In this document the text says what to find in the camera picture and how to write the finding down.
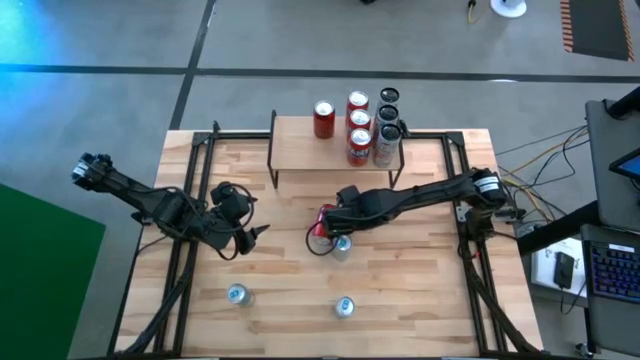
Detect black tablet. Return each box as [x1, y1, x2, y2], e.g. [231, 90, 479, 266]
[608, 151, 640, 181]

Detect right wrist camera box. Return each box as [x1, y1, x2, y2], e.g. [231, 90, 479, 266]
[337, 184, 362, 205]

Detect white round stand base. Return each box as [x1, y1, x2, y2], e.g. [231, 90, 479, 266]
[489, 0, 529, 19]

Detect white can black lid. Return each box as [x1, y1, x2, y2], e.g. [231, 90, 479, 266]
[378, 86, 402, 109]
[375, 103, 403, 126]
[372, 121, 405, 168]

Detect black stand beam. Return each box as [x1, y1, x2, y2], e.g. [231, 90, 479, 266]
[602, 84, 640, 120]
[516, 199, 601, 255]

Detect black metal table frame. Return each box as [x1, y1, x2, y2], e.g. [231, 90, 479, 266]
[107, 128, 546, 360]

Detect grey keyboard desk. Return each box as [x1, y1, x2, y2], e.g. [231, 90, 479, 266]
[579, 223, 640, 357]

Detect backlit black keyboard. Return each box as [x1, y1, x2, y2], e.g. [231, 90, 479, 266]
[588, 239, 640, 305]

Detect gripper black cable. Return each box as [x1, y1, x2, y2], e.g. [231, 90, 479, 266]
[177, 182, 259, 262]
[305, 219, 346, 257]

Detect red Coca-Cola can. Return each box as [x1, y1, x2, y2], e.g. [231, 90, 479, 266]
[313, 99, 336, 140]
[312, 202, 337, 240]

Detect black orange-striped floor mat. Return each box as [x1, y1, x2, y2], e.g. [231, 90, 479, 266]
[559, 0, 636, 63]

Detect black phone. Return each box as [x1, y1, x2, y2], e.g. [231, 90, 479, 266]
[552, 251, 575, 290]

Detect grey desk top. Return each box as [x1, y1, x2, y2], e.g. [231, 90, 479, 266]
[584, 98, 640, 232]

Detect red blue Fanta can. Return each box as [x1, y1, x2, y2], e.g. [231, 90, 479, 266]
[347, 127, 374, 168]
[347, 109, 372, 132]
[345, 90, 370, 114]

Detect green floor panel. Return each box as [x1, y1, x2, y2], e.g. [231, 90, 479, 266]
[0, 182, 107, 360]

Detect wooden shelf black metal frame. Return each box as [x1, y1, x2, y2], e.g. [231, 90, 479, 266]
[265, 109, 405, 190]

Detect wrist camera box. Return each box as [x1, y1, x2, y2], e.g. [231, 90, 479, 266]
[209, 181, 253, 217]
[337, 184, 362, 205]

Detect silver blue Red Bull can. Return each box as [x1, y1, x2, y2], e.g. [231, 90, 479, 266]
[333, 295, 357, 320]
[332, 233, 354, 262]
[226, 282, 255, 307]

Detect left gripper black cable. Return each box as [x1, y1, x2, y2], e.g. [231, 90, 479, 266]
[177, 182, 259, 262]

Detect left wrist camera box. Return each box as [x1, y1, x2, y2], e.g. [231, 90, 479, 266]
[209, 181, 253, 217]

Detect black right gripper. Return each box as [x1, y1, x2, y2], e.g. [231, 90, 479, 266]
[322, 194, 401, 242]

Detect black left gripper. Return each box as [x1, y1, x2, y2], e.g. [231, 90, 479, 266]
[199, 208, 271, 256]

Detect black cable bundle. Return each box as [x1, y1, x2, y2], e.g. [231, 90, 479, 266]
[114, 234, 199, 359]
[457, 239, 539, 359]

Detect floor cable tangle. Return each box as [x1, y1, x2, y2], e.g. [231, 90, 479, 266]
[494, 124, 591, 236]

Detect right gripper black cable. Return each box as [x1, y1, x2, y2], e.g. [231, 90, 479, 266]
[305, 219, 346, 257]

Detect white paper sheet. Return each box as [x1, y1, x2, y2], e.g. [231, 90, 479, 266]
[529, 237, 589, 300]

